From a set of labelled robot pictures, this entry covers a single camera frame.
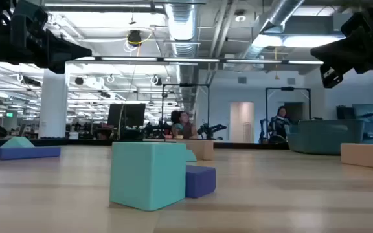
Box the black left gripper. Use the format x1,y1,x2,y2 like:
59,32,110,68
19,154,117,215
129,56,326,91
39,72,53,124
10,0,93,68

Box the wooden rectangular block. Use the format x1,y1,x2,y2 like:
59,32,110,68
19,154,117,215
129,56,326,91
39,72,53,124
341,143,373,170

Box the black monitor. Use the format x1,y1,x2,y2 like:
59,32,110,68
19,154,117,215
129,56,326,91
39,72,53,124
107,103,146,129

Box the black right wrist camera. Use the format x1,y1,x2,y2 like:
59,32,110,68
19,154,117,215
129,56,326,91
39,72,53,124
319,63,345,89

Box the grey monitor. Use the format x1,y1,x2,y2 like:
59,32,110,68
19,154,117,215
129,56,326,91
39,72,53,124
352,103,373,124

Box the long LED light bar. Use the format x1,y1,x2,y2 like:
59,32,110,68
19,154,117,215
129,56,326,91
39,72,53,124
65,56,325,65

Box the person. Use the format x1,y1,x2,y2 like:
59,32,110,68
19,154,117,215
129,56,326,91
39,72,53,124
269,105,293,144
170,109,199,140

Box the black ceiling camera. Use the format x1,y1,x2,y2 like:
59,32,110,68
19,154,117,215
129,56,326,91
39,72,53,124
127,30,143,47

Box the white door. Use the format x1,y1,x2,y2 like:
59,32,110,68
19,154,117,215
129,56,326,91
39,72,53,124
229,102,255,144

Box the white square column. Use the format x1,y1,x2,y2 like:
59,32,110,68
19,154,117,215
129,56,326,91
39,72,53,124
38,69,69,139

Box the purple rectangular block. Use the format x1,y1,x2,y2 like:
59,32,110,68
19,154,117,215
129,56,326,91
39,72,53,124
0,146,62,161
185,165,216,199

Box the black background box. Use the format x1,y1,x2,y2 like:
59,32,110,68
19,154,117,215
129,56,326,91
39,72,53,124
336,105,356,120

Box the yellow hanging cord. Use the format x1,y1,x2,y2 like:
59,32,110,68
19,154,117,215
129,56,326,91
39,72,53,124
273,47,280,80

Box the wooden arch block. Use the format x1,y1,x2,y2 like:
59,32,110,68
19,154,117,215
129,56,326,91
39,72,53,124
175,139,215,161

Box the teal cube block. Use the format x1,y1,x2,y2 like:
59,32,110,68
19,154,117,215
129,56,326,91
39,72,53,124
109,141,187,212

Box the black table frame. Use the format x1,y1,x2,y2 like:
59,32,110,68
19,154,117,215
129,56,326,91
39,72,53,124
0,138,289,150

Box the green blocks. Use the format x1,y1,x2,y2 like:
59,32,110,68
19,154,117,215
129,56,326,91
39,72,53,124
0,136,36,149

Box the black gantry frame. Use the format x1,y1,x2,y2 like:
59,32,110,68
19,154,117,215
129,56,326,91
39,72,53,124
265,86,312,143
161,83,211,140

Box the dark teal bin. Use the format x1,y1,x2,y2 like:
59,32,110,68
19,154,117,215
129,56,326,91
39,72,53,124
286,119,366,155

